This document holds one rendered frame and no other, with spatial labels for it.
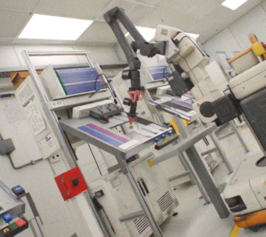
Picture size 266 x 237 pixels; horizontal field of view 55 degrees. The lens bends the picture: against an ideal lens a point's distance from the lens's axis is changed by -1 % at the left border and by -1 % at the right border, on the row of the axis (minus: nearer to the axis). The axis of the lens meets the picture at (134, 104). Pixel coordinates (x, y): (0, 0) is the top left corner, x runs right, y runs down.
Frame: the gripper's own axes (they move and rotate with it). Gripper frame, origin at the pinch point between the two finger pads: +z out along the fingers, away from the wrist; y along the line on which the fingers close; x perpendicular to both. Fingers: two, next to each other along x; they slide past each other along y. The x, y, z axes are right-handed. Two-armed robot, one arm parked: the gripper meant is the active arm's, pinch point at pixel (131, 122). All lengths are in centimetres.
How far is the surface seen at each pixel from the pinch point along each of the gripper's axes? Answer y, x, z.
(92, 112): 16.5, -31.9, -2.5
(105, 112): 9.5, -22.6, -4.1
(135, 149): 36.8, 30.9, 1.5
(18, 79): 46, -102, -20
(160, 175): -15, 32, 46
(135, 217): 52, 49, 41
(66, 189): 92, 22, 14
